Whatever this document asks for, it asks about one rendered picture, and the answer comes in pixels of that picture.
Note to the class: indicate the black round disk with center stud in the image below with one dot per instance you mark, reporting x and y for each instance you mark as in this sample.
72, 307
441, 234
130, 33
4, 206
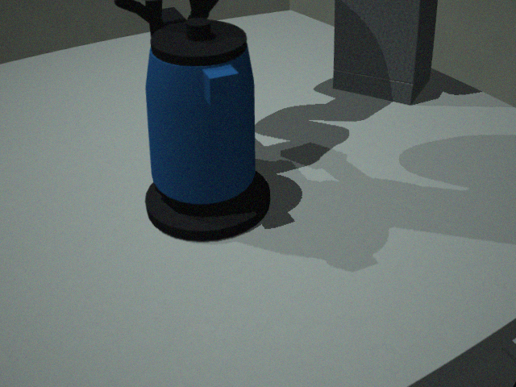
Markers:
221, 223

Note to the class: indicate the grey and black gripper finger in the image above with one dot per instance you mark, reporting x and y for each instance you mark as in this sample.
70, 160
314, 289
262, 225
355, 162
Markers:
201, 8
151, 12

